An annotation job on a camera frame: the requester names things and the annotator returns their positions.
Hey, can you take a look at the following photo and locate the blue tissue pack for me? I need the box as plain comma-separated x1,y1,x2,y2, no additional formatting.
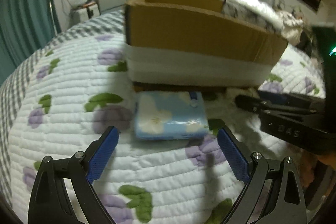
134,91,209,140

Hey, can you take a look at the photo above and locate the person right hand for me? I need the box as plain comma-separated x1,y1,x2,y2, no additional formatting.
299,151,336,188

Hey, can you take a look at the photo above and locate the white clothes pile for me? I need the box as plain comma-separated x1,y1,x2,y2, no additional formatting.
276,10,303,46

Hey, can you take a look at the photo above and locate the brown cardboard box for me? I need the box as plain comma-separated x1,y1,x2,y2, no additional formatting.
125,0,288,88

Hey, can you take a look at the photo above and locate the white marbled foam roll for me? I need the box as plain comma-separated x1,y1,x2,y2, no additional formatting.
222,0,284,35

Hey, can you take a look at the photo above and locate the white floral quilt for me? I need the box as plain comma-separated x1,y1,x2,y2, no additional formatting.
0,9,328,224

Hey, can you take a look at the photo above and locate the teal window curtain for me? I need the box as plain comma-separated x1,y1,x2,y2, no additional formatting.
1,0,60,82

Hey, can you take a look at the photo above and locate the white suitcase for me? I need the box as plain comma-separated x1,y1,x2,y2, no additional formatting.
71,2,100,25

